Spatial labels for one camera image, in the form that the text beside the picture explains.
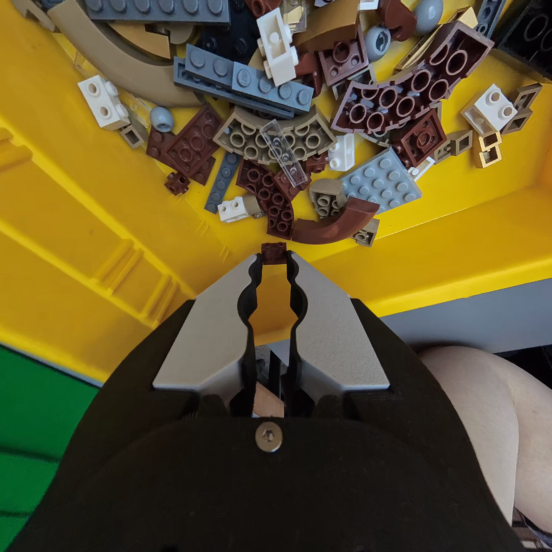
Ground pile of mixed toy bricks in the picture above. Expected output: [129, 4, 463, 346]
[13, 0, 552, 247]

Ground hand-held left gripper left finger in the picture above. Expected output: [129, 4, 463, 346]
[152, 253, 265, 406]

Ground small reddish-brown brick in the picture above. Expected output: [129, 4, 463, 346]
[261, 242, 288, 265]

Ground green plastic bin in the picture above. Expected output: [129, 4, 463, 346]
[0, 343, 101, 540]

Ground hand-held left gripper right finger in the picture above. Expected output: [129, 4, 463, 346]
[286, 250, 392, 406]

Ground person's bare leg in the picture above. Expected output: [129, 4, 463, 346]
[416, 345, 552, 527]

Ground yellow plastic bin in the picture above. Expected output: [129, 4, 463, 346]
[0, 0, 552, 384]

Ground person's patterned shorts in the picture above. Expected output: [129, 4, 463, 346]
[511, 507, 552, 552]

